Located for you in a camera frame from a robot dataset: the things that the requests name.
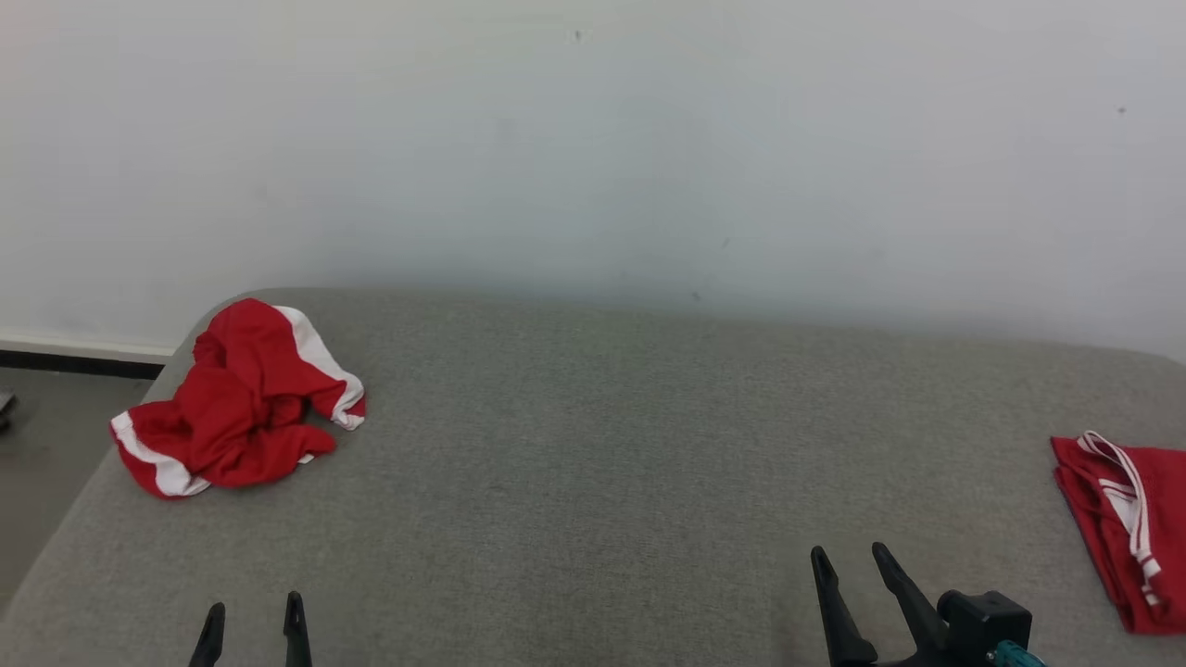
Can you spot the black wall baseboard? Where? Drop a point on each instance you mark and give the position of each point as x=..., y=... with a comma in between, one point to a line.
x=83, y=364

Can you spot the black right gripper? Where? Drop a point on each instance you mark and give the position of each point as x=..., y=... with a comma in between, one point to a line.
x=987, y=616

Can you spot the red white numbered jersey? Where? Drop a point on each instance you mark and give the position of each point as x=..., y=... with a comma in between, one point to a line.
x=1112, y=537

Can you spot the red white shorts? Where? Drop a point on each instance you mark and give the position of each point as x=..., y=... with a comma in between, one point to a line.
x=241, y=408

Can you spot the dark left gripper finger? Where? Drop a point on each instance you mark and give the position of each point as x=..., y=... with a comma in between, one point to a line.
x=209, y=641
x=296, y=637

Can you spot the grey upholstered sofa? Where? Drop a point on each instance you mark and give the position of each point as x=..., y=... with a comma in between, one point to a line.
x=602, y=463

